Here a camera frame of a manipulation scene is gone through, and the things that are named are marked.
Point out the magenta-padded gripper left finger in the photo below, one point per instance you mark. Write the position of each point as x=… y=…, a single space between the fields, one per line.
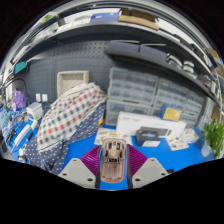
x=76 y=171

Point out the small black box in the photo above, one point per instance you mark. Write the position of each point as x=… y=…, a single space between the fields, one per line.
x=146 y=136

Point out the purple object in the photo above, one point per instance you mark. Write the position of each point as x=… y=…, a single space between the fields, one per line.
x=19 y=100

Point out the teal pegboard bin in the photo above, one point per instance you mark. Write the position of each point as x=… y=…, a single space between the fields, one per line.
x=20 y=67

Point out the navy polka dot cloth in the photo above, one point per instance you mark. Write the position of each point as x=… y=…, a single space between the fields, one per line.
x=50 y=153

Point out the red blue checkered cloth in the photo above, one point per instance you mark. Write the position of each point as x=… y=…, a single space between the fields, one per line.
x=66 y=116

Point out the potted green plant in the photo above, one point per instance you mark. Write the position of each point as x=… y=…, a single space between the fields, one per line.
x=215 y=135

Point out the white power strip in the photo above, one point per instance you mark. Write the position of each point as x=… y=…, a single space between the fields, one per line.
x=22 y=134

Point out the dark wall shelf unit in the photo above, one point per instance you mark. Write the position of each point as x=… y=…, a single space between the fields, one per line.
x=140 y=50

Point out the clear plastic package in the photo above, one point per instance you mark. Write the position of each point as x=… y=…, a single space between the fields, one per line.
x=190 y=135

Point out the yellow and blue box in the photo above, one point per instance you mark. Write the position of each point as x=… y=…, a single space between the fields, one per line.
x=171 y=114

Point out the clear plastic drawer cabinet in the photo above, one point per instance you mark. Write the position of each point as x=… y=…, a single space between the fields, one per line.
x=170 y=93
x=195 y=106
x=133 y=86

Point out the small white device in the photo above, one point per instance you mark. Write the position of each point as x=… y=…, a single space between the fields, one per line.
x=35 y=111

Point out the white woven basket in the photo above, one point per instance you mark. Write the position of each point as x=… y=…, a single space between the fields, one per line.
x=71 y=81

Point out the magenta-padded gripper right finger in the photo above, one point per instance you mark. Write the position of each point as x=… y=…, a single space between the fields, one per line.
x=150 y=170

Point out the printed picture sheet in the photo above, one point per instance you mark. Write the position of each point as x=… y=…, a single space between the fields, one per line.
x=108 y=135
x=176 y=144

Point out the white keyboard box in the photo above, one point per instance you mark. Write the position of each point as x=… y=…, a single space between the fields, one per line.
x=133 y=121

